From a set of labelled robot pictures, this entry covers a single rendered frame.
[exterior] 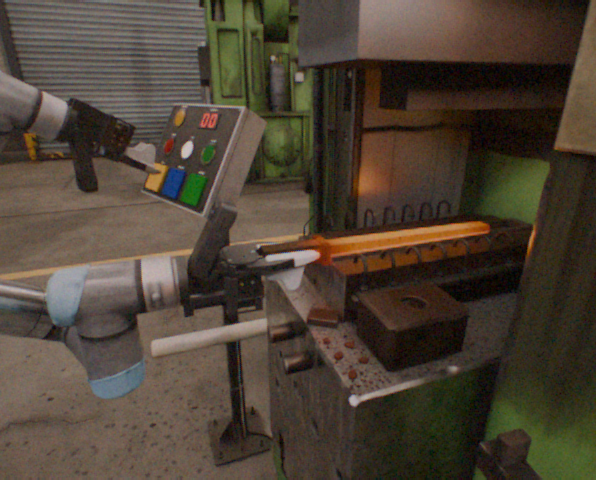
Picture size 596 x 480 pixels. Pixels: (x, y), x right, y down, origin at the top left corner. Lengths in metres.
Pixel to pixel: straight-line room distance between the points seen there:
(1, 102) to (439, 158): 0.82
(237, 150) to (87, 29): 7.63
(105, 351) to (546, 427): 0.54
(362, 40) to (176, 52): 8.02
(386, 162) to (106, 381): 0.64
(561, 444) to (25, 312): 0.68
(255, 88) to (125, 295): 4.87
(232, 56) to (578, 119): 5.14
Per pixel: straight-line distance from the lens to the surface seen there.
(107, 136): 0.84
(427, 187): 0.92
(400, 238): 0.65
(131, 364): 0.60
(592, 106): 0.42
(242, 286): 0.55
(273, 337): 0.62
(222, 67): 5.41
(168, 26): 8.50
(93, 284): 0.54
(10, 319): 0.65
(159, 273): 0.53
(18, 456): 1.88
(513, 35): 0.63
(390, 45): 0.51
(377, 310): 0.49
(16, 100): 0.80
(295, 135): 5.43
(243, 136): 0.95
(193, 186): 0.97
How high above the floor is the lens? 1.24
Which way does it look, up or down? 22 degrees down
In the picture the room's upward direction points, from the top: straight up
